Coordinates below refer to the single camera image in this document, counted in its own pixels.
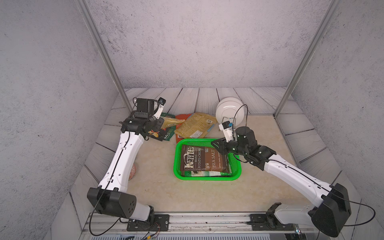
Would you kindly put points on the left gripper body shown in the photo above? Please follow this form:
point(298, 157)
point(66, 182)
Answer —
point(155, 124)

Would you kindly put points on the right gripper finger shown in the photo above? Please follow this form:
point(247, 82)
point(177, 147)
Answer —
point(221, 141)
point(222, 149)

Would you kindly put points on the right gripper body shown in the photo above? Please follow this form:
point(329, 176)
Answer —
point(234, 148)

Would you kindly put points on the sour cream onion chips bag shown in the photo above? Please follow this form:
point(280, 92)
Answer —
point(165, 123)

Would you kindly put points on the brown Kettle chips bag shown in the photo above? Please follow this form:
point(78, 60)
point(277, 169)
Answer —
point(204, 159)

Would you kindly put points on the green white chips bag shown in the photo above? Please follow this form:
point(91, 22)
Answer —
point(205, 174)

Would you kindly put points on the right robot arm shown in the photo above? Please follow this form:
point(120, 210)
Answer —
point(330, 207)

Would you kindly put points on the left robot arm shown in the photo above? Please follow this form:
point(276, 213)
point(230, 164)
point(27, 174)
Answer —
point(111, 197)

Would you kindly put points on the green plastic basket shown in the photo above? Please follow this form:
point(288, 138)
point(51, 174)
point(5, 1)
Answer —
point(234, 165)

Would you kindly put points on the tan chips bag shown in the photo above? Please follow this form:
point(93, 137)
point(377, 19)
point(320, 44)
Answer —
point(196, 126)

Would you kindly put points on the dark green snack bag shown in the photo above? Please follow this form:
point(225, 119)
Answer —
point(169, 132)

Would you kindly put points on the white plate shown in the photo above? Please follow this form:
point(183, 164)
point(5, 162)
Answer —
point(231, 109)

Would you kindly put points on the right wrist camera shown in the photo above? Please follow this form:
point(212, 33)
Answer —
point(228, 130)

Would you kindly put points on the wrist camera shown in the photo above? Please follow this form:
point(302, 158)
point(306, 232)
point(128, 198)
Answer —
point(228, 130)
point(161, 103)

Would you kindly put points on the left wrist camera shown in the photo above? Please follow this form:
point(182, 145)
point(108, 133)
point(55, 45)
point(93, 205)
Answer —
point(161, 103)

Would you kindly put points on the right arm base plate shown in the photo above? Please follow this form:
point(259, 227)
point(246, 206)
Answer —
point(264, 222)

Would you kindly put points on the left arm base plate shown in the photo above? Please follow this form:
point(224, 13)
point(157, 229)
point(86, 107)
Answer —
point(156, 223)

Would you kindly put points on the aluminium front rail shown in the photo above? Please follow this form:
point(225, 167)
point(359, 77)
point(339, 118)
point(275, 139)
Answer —
point(195, 226)

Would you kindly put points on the left frame post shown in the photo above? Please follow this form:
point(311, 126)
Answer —
point(90, 23)

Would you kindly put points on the frame post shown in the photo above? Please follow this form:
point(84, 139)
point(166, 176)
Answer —
point(90, 23)
point(319, 34)

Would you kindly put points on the right frame post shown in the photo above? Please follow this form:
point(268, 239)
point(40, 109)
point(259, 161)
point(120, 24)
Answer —
point(319, 34)

